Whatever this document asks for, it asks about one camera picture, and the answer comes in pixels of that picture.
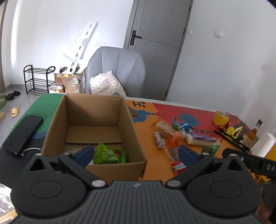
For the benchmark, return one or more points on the long purple white snack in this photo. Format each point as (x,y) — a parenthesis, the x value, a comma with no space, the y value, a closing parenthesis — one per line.
(200,140)

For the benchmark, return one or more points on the blue avocado snack packet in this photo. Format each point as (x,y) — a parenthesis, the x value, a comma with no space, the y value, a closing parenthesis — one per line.
(176,125)

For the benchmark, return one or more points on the black smartphone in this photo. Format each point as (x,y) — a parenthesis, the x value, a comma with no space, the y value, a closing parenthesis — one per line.
(22,134)

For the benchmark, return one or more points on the small clear brown snack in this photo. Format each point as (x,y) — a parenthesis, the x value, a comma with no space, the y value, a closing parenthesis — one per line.
(159,140)

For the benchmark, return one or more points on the yellow plastic bag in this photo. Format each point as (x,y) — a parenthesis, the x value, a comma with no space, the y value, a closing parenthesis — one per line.
(234,132)

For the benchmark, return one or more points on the yellow slipper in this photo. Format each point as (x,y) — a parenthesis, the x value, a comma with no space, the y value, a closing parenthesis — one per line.
(14,111)

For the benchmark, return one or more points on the white paper roll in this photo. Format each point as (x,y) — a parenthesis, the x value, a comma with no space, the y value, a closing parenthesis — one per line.
(262,147)

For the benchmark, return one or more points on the white wall switch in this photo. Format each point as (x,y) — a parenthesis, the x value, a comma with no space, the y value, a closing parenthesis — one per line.
(219,33)

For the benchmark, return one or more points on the grey door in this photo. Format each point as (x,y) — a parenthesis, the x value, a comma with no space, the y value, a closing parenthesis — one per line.
(162,25)

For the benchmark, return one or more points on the green triangular snack packet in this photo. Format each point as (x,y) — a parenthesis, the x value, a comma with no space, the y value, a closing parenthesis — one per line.
(210,149)

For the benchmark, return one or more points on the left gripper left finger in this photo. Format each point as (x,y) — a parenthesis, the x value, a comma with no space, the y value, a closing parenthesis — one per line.
(51,187)

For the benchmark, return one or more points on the white perforated board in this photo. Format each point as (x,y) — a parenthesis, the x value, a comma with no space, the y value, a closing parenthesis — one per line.
(75,52)

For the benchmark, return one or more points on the black folding stand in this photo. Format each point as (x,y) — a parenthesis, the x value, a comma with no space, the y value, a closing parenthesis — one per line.
(233,141)

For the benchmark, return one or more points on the red striped snack packet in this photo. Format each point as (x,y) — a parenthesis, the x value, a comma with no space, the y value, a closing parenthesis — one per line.
(176,164)

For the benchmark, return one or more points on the black shoe rack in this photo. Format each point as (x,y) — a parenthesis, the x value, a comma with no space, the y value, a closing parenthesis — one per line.
(37,80)

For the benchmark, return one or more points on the colourful table mat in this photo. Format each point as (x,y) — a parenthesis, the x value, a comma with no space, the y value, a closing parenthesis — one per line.
(144,114)

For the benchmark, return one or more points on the black door handle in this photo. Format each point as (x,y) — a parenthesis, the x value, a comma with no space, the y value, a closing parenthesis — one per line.
(134,36)

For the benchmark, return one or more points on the black sandals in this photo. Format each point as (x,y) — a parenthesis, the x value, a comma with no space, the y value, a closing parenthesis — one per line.
(12,95)

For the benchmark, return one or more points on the brown cardboard box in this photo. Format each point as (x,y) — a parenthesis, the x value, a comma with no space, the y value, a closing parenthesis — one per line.
(86,119)

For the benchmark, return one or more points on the orange cracker packet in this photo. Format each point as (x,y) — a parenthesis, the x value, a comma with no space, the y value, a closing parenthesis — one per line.
(173,137)

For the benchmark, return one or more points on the grey armchair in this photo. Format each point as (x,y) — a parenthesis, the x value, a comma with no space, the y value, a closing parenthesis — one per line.
(127,65)

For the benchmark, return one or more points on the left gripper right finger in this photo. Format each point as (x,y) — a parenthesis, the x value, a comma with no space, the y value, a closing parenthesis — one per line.
(222,188)

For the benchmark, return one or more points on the brown paper bag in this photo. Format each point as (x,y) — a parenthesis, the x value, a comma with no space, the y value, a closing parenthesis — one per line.
(70,82)

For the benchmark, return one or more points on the white dotted pillow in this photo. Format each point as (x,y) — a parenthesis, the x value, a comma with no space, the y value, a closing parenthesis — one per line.
(106,84)

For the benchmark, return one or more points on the person's left hand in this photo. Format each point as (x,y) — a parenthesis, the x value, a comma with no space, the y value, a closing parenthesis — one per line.
(266,209)

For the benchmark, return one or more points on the yellow tape roll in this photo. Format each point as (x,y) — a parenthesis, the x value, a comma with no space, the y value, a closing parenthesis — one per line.
(220,118)

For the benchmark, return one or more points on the amber glass bottle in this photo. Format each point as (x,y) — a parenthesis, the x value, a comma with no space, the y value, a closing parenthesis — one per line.
(249,138)

